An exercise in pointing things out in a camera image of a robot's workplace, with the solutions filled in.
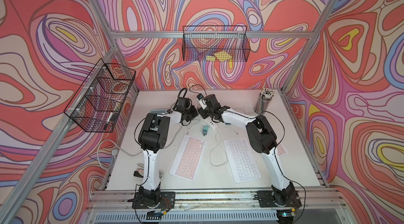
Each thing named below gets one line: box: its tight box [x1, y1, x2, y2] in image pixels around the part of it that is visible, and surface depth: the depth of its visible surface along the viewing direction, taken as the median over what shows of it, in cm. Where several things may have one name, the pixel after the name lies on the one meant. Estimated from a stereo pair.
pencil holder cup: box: [253, 87, 275, 115], surface depth 97 cm
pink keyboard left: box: [168, 134, 207, 182], surface depth 88 cm
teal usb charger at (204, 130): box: [202, 125, 209, 137], surface depth 97 cm
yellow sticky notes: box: [205, 50, 232, 62], surface depth 92 cm
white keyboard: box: [223, 136, 262, 184], surface depth 86 cm
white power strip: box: [203, 116, 219, 131], surface depth 100 cm
